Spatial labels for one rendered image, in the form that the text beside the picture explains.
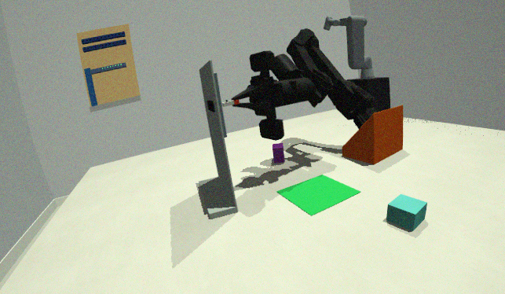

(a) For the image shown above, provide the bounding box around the teal box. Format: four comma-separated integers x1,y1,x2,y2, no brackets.
386,194,427,231

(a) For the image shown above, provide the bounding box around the green square zone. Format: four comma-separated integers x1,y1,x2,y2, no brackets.
276,175,360,216

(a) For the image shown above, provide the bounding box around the purple rectangular block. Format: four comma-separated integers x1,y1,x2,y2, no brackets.
273,143,285,164

